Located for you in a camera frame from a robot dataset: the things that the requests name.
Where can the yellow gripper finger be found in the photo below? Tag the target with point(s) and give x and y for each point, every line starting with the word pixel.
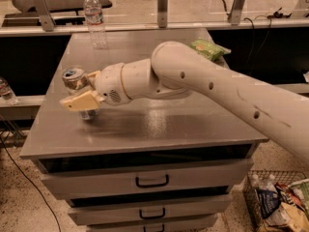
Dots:
pixel 92 77
pixel 89 100

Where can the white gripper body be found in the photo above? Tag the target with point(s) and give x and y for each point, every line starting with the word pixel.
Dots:
pixel 108 84

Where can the redbull can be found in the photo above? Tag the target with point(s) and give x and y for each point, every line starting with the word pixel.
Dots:
pixel 77 87

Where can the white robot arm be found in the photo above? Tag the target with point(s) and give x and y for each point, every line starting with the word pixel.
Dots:
pixel 174 69

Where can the clear plastic water bottle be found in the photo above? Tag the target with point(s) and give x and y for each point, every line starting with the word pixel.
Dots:
pixel 95 22

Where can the grey drawer cabinet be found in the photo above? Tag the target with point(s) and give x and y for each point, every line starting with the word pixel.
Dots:
pixel 141 133

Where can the green chip bag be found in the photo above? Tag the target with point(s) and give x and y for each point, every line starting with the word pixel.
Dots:
pixel 209 50

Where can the top grey drawer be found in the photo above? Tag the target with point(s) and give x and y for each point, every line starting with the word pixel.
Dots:
pixel 147 179

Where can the grey drawer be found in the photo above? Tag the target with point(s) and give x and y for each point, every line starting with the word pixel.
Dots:
pixel 129 213
pixel 172 225
pixel 147 179

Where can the middle grey drawer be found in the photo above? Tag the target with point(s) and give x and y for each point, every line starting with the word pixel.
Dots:
pixel 129 213

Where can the bottom grey drawer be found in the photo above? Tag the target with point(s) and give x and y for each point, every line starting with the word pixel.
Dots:
pixel 172 225

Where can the water bottle in basket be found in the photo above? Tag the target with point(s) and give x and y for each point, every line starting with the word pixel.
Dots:
pixel 266 183

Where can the dark blue snack bag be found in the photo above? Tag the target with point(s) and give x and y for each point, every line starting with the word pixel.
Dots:
pixel 269 202

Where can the green snack bag in basket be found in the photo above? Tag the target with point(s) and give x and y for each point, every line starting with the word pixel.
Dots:
pixel 301 190

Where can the yellow snack bag in basket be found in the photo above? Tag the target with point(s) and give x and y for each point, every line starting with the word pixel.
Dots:
pixel 289 216

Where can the left metal bracket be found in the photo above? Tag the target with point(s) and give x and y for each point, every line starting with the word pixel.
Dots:
pixel 46 20

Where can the metal bracket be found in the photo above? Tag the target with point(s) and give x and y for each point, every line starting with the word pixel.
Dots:
pixel 162 8
pixel 236 11
pixel 46 20

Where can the water bottle on left rail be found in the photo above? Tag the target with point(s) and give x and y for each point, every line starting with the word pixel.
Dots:
pixel 7 93

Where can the middle metal bracket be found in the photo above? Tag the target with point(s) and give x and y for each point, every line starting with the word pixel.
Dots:
pixel 162 8

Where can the right metal bracket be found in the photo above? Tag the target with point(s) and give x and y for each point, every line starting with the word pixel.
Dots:
pixel 236 11

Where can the wire basket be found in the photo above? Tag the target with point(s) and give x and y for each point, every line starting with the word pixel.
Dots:
pixel 286 195

